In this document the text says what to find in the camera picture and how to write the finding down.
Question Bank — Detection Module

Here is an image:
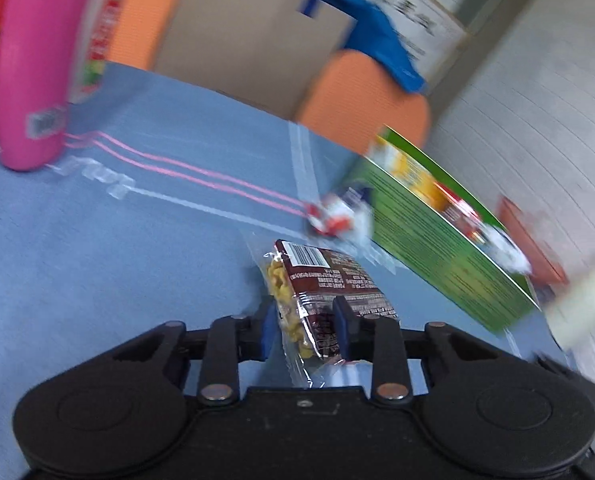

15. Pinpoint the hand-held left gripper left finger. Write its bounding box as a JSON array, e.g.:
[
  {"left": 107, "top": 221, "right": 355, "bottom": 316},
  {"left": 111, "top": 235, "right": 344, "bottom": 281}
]
[{"left": 110, "top": 304, "right": 281, "bottom": 407}]

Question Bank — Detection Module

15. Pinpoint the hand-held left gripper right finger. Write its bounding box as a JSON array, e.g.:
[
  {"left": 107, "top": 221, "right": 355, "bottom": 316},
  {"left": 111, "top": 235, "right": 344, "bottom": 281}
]
[{"left": 331, "top": 296, "right": 508, "bottom": 407}]

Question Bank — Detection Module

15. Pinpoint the brown nut snack packet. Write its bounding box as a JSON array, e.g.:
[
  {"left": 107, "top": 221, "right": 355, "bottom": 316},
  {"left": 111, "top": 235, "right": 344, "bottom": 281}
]
[{"left": 242, "top": 239, "right": 401, "bottom": 392}]

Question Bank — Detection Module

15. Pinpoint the green cardboard box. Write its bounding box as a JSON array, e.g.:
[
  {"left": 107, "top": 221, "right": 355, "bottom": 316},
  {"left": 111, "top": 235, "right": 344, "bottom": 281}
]
[{"left": 345, "top": 125, "right": 539, "bottom": 333}]

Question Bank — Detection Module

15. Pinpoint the red date snack packet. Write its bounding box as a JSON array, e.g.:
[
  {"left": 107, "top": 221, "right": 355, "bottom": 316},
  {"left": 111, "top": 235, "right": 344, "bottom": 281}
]
[{"left": 436, "top": 182, "right": 484, "bottom": 242}]

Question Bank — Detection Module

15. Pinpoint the white thermos jug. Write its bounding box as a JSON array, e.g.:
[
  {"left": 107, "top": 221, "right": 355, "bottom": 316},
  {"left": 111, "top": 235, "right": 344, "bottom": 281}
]
[{"left": 545, "top": 245, "right": 595, "bottom": 352}]

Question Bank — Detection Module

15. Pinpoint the red and white candy packet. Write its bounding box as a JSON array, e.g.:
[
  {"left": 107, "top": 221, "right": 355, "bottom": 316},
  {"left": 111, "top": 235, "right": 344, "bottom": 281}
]
[{"left": 305, "top": 187, "right": 375, "bottom": 239}]

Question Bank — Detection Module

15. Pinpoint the white snack packet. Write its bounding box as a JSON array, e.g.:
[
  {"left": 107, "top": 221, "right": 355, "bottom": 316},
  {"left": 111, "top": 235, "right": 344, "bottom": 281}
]
[{"left": 481, "top": 225, "right": 532, "bottom": 274}]

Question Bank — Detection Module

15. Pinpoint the red plastic bowl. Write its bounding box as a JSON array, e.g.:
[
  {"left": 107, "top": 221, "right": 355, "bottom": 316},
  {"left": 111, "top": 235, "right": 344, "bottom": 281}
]
[{"left": 495, "top": 196, "right": 569, "bottom": 286}]

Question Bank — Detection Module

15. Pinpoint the yellow chip bag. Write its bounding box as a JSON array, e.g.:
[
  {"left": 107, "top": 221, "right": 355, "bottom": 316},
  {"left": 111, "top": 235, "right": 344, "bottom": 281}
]
[{"left": 370, "top": 137, "right": 451, "bottom": 211}]

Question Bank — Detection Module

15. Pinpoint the orange chair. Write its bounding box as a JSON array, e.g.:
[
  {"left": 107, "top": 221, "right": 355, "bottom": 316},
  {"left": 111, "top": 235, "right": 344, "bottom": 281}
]
[
  {"left": 297, "top": 50, "right": 431, "bottom": 157},
  {"left": 105, "top": 0, "right": 183, "bottom": 72}
]

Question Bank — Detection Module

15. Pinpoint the blue plastic bag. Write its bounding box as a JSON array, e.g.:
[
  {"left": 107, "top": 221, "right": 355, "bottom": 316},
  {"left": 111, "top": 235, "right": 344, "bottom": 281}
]
[{"left": 317, "top": 0, "right": 427, "bottom": 94}]

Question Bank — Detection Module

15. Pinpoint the brown cardboard box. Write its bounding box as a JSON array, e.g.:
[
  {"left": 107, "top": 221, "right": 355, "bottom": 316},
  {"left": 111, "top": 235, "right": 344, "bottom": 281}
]
[{"left": 155, "top": 0, "right": 358, "bottom": 121}]

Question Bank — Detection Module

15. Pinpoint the clear bottle with red label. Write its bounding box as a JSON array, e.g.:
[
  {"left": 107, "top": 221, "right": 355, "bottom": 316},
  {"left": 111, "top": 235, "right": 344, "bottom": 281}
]
[{"left": 68, "top": 0, "right": 139, "bottom": 106}]

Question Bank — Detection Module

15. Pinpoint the pink bottle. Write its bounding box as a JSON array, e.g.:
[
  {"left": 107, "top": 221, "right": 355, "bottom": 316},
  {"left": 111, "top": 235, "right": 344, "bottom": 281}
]
[{"left": 0, "top": 0, "right": 101, "bottom": 172}]

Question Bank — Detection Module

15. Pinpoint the wall poster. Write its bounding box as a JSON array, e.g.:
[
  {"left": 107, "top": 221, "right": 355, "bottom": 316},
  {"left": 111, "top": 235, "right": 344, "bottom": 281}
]
[{"left": 372, "top": 0, "right": 471, "bottom": 77}]

